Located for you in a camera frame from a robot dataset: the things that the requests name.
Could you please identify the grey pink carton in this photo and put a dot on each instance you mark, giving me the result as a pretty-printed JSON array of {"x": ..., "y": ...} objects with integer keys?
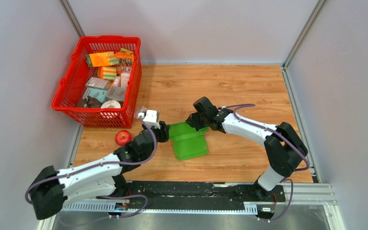
[{"x": 116, "y": 93}]

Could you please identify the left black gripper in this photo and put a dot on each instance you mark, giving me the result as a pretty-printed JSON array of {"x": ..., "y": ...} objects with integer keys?
[{"x": 163, "y": 132}]

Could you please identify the grey small carton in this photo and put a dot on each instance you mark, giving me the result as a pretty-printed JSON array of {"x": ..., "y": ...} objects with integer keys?
[{"x": 98, "y": 83}]

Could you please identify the green paper box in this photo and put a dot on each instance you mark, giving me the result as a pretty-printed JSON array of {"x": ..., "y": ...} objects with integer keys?
[{"x": 188, "y": 143}]

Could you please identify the orange sponge pack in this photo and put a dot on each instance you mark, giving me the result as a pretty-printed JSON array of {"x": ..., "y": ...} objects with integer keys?
[{"x": 102, "y": 59}]

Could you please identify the white tape roll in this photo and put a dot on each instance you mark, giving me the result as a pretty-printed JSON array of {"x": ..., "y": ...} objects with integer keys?
[{"x": 111, "y": 104}]

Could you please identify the striped sponge stack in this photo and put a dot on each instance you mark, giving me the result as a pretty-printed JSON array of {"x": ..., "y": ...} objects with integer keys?
[{"x": 107, "y": 73}]

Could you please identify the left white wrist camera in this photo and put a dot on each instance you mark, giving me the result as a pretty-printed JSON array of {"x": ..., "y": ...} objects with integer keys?
[{"x": 150, "y": 118}]

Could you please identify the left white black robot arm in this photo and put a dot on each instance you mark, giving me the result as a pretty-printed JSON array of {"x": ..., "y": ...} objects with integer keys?
[{"x": 54, "y": 189}]

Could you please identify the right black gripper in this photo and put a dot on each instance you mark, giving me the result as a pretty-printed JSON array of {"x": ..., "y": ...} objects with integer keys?
[{"x": 193, "y": 120}]

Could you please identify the clear plastic wrapper scrap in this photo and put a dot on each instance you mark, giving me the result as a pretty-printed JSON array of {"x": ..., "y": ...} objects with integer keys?
[{"x": 138, "y": 111}]

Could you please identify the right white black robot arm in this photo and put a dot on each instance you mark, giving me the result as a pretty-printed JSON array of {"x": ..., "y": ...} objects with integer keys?
[{"x": 285, "y": 150}]

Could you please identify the teal small carton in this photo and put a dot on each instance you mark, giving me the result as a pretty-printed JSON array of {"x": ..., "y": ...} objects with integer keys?
[{"x": 98, "y": 94}]

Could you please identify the red plastic basket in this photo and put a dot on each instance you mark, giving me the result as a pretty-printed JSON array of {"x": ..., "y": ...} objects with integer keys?
[{"x": 72, "y": 86}]

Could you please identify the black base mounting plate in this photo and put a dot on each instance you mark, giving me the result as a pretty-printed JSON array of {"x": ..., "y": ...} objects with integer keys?
[{"x": 200, "y": 195}]

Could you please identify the red apple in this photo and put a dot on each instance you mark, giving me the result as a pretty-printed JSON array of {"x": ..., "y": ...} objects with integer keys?
[{"x": 123, "y": 137}]

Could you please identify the aluminium frame rail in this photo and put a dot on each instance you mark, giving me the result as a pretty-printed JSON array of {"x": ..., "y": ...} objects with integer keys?
[{"x": 308, "y": 206}]

